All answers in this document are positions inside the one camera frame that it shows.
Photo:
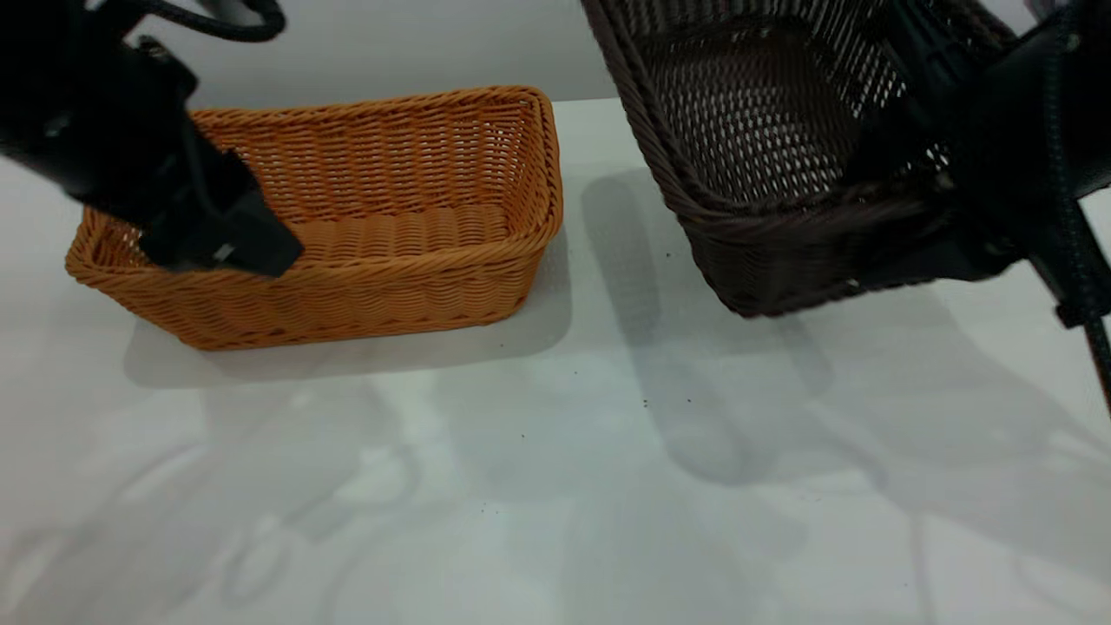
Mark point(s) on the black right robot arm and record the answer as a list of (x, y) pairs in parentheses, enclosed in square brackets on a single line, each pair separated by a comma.
[(1085, 95)]

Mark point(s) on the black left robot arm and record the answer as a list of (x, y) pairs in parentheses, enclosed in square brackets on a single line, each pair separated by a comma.
[(69, 104)]

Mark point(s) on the orange woven wicker basket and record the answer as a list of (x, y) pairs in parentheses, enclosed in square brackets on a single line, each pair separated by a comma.
[(391, 286)]

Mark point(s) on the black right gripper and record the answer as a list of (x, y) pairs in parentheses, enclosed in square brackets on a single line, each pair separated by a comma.
[(998, 156)]

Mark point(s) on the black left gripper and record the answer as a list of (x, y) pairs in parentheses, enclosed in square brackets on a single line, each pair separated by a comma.
[(187, 174)]

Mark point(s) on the dark brown woven wicker basket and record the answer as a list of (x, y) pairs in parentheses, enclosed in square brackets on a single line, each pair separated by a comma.
[(746, 130)]

